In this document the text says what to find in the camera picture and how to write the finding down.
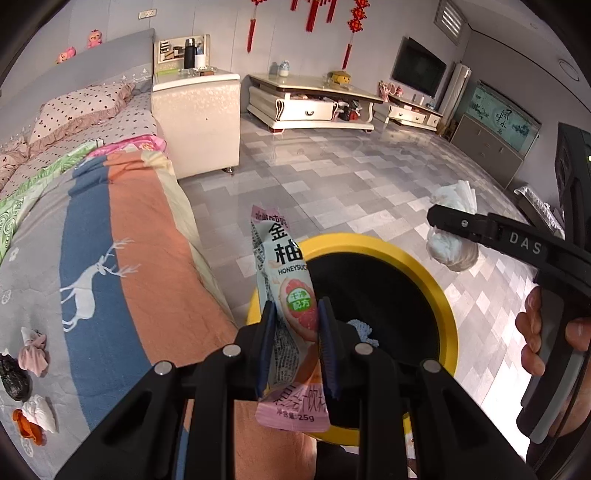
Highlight yellow round trash bin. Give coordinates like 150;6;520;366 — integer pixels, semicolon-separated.
246;233;459;446

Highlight white standing air conditioner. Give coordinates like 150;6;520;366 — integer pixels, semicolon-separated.
441;62;472;132

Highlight glass fish tank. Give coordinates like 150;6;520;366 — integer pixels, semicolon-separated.
466;79;542;160

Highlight lavender crocheted cloth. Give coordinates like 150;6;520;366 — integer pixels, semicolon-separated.
346;318;380;347

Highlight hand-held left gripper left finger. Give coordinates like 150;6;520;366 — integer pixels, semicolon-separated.
54;300;280;480

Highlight person's dark pants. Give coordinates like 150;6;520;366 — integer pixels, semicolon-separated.
315;440;362;480

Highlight small white crumpled tissue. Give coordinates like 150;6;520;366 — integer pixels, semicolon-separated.
21;394;60;435

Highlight person's right forearm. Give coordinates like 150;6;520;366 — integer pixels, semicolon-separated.
526;415;587;469

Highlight white television cabinet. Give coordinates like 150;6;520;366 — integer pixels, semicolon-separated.
374;95;444;131

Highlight grey bed headboard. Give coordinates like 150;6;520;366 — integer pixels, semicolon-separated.
0;28;156;153

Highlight green patterned quilt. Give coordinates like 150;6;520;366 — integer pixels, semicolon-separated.
0;141;100;264

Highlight grey dotted bedsheet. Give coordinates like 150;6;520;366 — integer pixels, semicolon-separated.
28;90;160;171

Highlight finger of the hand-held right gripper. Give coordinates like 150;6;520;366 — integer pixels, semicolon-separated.
427;204;499;247

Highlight pink crumpled tissue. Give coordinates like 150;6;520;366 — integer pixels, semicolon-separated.
18;327;51;378

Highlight white coffee table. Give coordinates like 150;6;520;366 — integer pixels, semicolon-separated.
246;74;385;134

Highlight pink floral quilt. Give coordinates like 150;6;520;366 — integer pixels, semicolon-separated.
85;135;168;160

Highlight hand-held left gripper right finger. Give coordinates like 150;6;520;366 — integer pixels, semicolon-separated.
316;298;539;480

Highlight orange crumpled wrapper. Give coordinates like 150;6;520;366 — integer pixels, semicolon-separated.
13;408;47;448

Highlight black crumpled bag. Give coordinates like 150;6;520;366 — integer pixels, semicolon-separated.
0;353;34;400

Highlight black wall television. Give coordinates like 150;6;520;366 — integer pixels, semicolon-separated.
391;37;448;99

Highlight bed with colourful blanket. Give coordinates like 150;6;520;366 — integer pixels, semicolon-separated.
0;150;319;480

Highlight white desktop shelf organizer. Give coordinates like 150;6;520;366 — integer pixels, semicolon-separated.
154;33;212;75

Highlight grey fish tank cabinet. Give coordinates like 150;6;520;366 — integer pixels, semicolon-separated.
450;114;527;189

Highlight pink pomelo snack packet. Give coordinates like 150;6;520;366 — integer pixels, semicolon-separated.
250;204;332;432

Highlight pink polka dot pillow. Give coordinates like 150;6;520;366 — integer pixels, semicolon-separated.
28;83;136;145
0;138;35;195

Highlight silver foil mat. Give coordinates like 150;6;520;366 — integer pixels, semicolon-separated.
513;185;566;232

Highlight person's right hand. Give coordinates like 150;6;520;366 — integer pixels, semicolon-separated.
515;286;591;435

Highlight white nightstand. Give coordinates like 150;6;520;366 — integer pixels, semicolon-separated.
151;69;242;181

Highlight red knot string decoration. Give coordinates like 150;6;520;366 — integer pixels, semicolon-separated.
247;0;271;54
342;0;371;69

